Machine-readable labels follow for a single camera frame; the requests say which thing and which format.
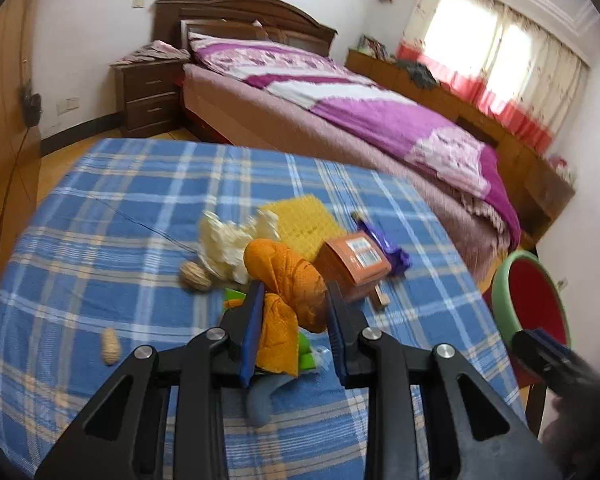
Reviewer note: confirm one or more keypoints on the wooden wardrobe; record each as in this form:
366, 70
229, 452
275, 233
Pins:
20, 145

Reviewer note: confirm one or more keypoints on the red bin with green rim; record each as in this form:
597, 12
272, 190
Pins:
523, 296

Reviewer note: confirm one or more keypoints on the yellow foam net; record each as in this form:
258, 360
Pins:
304, 224

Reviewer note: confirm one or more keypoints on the dark wooden nightstand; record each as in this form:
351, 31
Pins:
149, 97

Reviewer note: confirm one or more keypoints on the peanut near left edge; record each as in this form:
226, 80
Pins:
111, 347

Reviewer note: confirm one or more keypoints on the orange cardboard box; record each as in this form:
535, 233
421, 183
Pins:
354, 262

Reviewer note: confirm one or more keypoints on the orange wrapper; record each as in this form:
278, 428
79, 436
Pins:
294, 300

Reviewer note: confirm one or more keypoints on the grey blue scrap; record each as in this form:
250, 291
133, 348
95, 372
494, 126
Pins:
259, 406

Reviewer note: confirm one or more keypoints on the clothes on nightstand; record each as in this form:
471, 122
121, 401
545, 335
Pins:
156, 51

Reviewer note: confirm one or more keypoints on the purple plastic bag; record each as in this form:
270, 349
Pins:
399, 259

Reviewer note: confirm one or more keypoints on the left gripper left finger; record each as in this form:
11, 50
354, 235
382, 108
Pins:
120, 433

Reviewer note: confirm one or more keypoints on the purple floral quilt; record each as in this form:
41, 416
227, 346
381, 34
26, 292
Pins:
397, 126

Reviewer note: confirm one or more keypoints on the dark wooden bed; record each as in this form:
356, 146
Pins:
249, 118

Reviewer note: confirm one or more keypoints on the walnut shell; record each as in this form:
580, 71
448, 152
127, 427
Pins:
194, 276

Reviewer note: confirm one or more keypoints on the white and red curtains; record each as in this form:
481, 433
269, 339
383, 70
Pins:
500, 62

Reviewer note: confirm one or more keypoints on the blue plaid tablecloth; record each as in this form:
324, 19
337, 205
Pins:
105, 248

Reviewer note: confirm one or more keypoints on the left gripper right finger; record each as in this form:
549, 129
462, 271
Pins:
471, 432

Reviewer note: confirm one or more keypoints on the wall power socket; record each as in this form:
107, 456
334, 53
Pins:
67, 105

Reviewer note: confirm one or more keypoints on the long wooden window cabinet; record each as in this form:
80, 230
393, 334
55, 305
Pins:
538, 193

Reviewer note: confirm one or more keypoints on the dark clothes on cabinet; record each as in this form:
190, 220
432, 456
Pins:
419, 74

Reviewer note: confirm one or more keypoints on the white paper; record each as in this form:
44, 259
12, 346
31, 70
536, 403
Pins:
222, 244

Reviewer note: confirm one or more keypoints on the wooden block piece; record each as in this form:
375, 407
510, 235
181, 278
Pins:
380, 299

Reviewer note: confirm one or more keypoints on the black plug with cable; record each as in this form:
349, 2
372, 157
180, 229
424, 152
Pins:
31, 105

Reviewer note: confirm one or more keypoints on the books on cabinet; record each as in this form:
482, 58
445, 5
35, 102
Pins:
372, 47

